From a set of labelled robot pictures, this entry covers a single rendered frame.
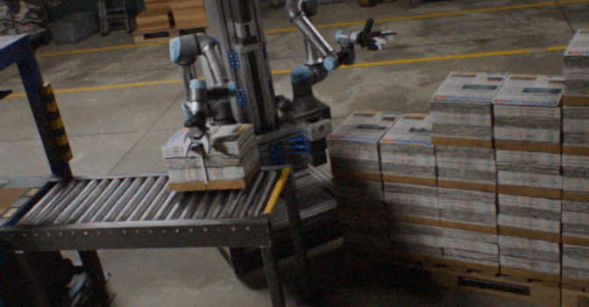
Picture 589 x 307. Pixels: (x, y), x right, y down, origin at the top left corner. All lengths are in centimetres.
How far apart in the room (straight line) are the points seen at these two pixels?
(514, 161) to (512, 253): 50
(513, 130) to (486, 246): 65
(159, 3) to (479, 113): 739
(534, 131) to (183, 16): 700
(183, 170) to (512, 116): 151
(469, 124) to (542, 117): 33
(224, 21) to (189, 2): 561
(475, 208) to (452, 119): 46
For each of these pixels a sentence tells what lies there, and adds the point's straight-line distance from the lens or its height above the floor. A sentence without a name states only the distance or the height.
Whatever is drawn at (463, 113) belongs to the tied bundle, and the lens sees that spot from 330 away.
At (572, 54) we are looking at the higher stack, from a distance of 310.
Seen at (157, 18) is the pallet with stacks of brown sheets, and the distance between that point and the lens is 979.
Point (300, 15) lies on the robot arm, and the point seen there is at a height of 138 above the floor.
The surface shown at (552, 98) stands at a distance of 325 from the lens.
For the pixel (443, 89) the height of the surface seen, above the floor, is 107.
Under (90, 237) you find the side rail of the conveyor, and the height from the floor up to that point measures 75.
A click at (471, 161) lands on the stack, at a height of 76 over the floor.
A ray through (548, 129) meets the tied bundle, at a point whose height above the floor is 95.
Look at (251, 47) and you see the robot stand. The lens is 394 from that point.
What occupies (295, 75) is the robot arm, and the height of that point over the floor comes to 103.
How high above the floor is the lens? 228
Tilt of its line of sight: 24 degrees down
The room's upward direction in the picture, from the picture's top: 10 degrees counter-clockwise
